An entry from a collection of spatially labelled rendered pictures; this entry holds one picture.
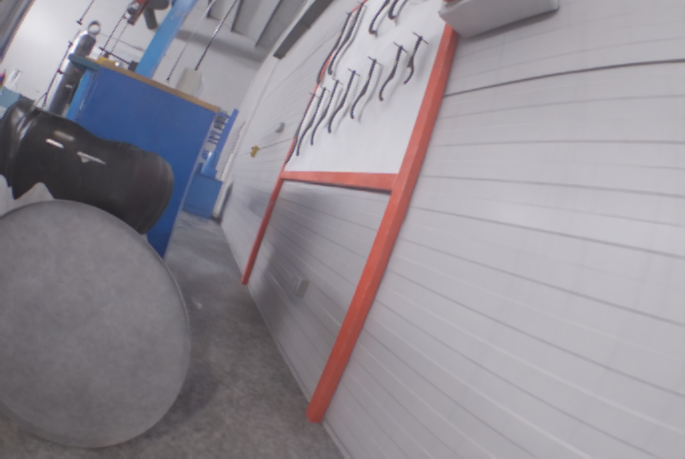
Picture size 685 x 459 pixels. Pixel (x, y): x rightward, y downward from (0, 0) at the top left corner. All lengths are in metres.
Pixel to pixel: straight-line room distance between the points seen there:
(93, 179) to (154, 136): 0.68
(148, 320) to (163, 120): 0.84
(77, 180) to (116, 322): 0.30
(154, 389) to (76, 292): 0.28
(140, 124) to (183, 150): 0.22
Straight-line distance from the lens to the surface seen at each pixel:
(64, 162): 0.67
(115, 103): 1.38
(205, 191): 4.90
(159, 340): 0.74
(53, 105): 3.43
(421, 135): 0.97
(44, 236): 0.70
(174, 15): 3.38
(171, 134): 1.31
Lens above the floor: 0.68
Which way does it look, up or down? 4 degrees up
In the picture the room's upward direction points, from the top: 20 degrees clockwise
